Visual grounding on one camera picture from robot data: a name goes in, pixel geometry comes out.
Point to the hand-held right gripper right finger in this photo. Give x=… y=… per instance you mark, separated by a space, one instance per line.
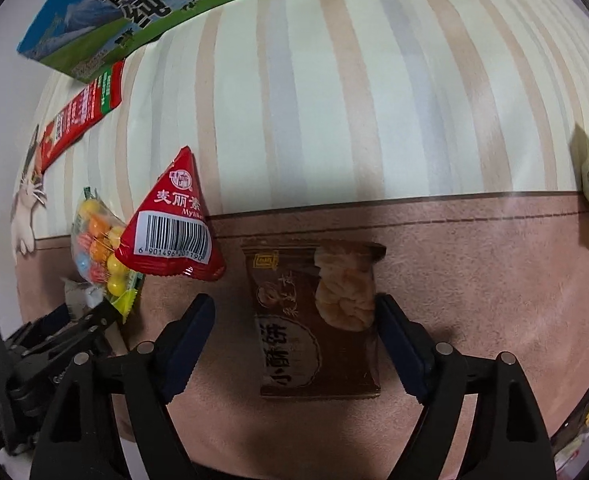
x=399 y=345

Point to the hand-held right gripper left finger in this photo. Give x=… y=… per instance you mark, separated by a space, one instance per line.
x=189 y=345

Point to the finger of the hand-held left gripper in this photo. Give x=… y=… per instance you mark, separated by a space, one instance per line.
x=52 y=325
x=97 y=322

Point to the colourful candy ball bag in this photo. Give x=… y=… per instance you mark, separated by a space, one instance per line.
x=92 y=245

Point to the brown pastry snack packet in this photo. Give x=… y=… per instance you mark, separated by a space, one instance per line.
x=299 y=340

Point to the printed cardboard box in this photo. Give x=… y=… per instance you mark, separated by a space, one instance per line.
x=124 y=25

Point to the white cookie snack packet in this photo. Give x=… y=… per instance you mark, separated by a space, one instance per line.
x=77 y=295

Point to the red triangular snack packet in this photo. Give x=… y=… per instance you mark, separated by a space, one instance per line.
x=174 y=230

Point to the colourful printed packaging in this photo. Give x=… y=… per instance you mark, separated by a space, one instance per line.
x=587 y=420

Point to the long red snack packet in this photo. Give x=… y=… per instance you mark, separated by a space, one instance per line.
x=79 y=115

